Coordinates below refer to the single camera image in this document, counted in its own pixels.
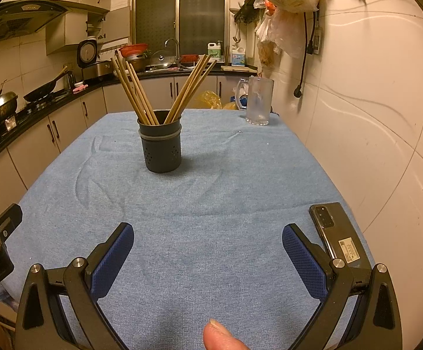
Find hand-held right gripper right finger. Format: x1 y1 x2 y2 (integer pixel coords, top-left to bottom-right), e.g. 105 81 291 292
282 223 405 350

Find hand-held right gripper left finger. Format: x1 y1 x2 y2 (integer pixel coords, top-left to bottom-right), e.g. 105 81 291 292
14 222 135 350

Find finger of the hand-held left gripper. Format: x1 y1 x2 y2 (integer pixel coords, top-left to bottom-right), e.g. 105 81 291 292
0 203 23 249

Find dark grey chopstick holder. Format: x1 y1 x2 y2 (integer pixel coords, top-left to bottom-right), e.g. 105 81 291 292
137 109 183 174

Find set of wooden chopsticks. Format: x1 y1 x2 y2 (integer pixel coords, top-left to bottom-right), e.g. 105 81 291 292
111 54 212 126

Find person's right hand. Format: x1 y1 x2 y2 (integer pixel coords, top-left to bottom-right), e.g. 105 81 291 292
203 319 251 350

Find grey smartphone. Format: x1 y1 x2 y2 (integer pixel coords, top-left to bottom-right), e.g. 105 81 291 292
309 202 374 268

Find beige base cabinets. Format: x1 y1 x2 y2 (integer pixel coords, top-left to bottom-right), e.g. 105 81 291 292
0 75 259 197

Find blue table cloth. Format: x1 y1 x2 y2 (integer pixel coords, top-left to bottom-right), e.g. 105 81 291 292
0 109 376 350

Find gas stove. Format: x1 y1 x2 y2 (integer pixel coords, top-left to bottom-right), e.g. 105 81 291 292
5 93 71 126

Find black wok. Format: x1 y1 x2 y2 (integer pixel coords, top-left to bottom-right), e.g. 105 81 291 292
23 66 68 103

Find clear plastic pitcher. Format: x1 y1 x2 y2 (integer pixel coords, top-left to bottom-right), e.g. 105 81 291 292
236 76 275 126

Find blue plastic bag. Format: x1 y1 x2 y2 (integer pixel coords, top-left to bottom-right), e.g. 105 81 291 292
229 95 249 111

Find rice cooker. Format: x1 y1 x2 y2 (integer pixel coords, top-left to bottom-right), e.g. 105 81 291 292
77 36 112 81

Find yellow plastic bag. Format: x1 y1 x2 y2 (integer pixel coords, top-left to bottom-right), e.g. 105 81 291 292
196 91 246 111

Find steel range hood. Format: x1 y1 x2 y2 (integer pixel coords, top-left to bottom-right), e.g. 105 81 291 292
0 0 69 48

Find wooden cutting board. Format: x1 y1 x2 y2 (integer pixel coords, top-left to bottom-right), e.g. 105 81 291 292
221 65 257 74

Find glass pot lid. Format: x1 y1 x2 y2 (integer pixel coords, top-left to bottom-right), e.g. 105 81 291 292
150 49 177 68

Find black countertop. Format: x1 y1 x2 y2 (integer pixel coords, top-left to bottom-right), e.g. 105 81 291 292
0 64 259 176

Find red basin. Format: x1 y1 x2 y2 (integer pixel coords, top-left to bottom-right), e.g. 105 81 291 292
119 44 149 58

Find white jug blue label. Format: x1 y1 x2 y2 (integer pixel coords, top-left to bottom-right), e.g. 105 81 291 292
232 45 246 67

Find steel faucet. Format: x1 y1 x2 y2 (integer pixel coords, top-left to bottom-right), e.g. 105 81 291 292
165 38 181 67

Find clear hanging plastic bags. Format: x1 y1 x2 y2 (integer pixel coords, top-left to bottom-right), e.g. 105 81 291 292
254 5 305 66

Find kitchen window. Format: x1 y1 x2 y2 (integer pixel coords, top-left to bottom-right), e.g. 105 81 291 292
131 0 230 67

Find black power cable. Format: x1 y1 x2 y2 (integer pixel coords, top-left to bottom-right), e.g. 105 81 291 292
293 11 316 99

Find wall socket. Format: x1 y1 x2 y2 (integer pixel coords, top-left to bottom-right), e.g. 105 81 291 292
308 25 323 55

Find black wall rack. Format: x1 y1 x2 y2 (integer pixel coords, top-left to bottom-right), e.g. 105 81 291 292
229 0 259 22

